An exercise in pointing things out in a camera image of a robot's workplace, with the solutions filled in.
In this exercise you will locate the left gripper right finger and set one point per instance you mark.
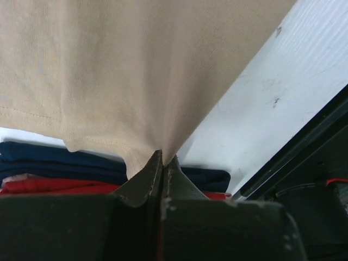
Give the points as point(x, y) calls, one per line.
point(193, 227)

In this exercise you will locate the beige t shirt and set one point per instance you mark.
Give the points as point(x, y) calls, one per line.
point(125, 77)

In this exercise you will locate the folded red t shirt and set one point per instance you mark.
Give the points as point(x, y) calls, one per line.
point(37, 186)

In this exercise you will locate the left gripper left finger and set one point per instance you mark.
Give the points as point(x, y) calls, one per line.
point(121, 225)

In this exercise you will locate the folded navy t shirt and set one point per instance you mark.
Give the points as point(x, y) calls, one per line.
point(54, 162)

